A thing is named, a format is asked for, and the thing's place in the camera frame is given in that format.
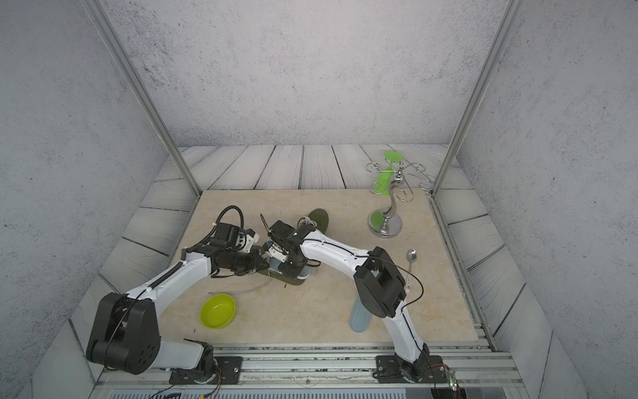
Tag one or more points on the green plastic wine glass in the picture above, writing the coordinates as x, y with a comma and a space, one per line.
385, 174

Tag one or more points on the lime green bowl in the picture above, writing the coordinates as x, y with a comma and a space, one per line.
218, 311

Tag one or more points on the olive green shoe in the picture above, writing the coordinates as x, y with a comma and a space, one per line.
225, 273
316, 221

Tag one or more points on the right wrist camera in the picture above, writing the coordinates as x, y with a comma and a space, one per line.
273, 254

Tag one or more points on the aluminium front rail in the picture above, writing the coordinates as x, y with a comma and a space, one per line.
460, 369

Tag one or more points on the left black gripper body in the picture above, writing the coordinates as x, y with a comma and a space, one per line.
243, 262

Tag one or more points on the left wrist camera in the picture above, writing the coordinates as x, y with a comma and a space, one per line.
246, 240

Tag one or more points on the silver metal cup stand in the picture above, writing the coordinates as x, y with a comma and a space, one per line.
385, 222

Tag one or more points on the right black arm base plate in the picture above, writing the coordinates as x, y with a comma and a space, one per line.
428, 370

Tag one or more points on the right aluminium frame post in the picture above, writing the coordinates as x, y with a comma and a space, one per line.
510, 17

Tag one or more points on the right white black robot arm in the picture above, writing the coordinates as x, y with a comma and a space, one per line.
379, 282

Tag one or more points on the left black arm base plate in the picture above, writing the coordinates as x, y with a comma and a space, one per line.
219, 370

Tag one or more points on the grey blue insole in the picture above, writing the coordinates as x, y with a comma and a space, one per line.
277, 273
360, 317

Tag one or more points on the silver metal spoon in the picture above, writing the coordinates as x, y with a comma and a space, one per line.
411, 257

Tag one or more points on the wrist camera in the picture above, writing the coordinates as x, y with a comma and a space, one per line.
273, 254
246, 240

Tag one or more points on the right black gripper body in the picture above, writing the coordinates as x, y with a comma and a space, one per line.
290, 267

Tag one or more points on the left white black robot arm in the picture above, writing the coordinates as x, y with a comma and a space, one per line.
126, 335

